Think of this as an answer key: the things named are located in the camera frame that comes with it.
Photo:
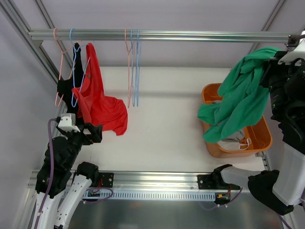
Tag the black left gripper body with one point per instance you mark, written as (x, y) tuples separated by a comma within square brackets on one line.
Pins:
[(93, 132)]

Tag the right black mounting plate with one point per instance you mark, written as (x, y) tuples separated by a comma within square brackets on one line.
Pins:
[(205, 182)]

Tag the pink wire hanger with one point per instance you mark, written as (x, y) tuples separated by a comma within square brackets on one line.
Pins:
[(58, 99), (129, 49)]

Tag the orange plastic basket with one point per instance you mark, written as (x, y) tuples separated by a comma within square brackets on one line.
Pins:
[(256, 138)]

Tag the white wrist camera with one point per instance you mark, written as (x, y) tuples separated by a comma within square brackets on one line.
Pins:
[(67, 123), (296, 48)]

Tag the white tank top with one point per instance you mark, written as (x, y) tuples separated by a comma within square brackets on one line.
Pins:
[(234, 146)]

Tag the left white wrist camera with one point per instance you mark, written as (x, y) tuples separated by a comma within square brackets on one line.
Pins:
[(67, 123)]

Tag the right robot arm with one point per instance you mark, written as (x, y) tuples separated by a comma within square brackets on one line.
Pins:
[(280, 190)]

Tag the red tank top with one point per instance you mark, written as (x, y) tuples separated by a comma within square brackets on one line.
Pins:
[(95, 107)]

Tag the light blue wire hanger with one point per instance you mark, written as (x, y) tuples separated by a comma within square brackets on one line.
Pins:
[(138, 53)]

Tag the black mounting plate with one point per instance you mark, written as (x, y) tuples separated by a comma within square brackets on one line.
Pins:
[(205, 182), (105, 179)]

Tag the grey tank top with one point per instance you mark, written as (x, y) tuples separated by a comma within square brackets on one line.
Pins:
[(235, 137)]

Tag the black tank top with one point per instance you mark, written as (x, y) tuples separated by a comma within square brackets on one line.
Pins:
[(64, 87)]

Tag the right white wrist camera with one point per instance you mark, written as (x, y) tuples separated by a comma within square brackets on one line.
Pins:
[(296, 48)]

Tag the aluminium hanging rail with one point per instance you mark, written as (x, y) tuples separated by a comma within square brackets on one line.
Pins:
[(149, 35)]

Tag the green tank top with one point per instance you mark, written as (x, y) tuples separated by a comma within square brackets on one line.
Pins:
[(243, 98)]

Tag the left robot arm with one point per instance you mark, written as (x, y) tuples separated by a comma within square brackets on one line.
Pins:
[(59, 191)]

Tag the slotted white cable duct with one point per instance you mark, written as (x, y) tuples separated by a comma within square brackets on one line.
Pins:
[(151, 195)]

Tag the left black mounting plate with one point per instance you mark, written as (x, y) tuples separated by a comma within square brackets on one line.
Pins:
[(105, 179)]

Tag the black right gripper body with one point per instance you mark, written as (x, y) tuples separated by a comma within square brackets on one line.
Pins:
[(269, 72)]

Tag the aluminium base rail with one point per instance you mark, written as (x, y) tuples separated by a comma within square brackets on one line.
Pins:
[(160, 181)]

